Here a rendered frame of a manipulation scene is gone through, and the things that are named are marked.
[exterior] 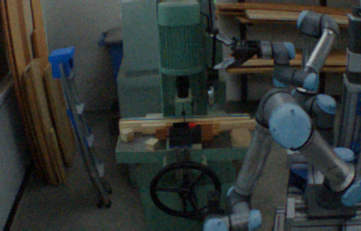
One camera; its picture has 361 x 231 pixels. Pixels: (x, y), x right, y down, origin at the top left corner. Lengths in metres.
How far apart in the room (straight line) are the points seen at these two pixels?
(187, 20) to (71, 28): 2.62
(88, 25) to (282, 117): 3.21
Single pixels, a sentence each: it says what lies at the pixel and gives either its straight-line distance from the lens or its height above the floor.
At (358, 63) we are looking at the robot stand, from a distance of 1.55.
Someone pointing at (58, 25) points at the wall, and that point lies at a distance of 4.13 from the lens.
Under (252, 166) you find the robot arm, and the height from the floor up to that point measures 1.07.
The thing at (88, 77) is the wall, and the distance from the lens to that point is 4.22.
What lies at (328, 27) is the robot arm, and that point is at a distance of 1.79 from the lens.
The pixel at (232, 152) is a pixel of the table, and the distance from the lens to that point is 1.73.
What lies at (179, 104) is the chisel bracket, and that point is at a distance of 1.74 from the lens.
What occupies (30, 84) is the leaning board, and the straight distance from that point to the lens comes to 2.84.
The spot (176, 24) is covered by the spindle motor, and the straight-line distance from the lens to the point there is 1.58.
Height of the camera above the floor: 1.78
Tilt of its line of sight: 26 degrees down
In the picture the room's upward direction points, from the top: 3 degrees counter-clockwise
